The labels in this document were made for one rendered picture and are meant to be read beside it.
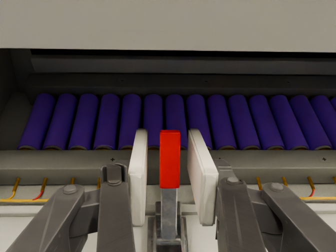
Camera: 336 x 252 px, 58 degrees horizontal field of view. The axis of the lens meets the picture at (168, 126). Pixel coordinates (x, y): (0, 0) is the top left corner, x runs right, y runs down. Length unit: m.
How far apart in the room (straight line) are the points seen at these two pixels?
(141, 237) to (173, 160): 0.07
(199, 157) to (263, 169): 0.09
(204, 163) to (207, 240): 0.09
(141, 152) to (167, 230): 0.06
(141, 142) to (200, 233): 0.09
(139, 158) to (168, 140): 0.03
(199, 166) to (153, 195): 0.09
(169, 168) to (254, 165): 0.08
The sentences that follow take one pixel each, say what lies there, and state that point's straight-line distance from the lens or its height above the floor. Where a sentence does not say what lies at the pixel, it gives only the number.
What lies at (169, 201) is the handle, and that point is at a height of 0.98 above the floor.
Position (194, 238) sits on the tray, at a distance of 0.23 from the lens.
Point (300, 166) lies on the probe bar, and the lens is 0.25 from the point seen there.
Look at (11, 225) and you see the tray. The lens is 0.25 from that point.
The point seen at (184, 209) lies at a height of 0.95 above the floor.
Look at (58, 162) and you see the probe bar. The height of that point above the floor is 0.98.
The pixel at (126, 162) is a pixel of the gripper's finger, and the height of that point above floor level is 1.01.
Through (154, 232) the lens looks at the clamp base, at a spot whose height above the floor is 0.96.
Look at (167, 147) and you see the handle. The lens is 0.18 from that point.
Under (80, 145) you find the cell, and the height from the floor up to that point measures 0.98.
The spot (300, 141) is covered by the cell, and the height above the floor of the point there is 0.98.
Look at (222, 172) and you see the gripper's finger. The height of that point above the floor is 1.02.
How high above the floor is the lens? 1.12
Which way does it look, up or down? 29 degrees down
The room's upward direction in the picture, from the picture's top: 1 degrees clockwise
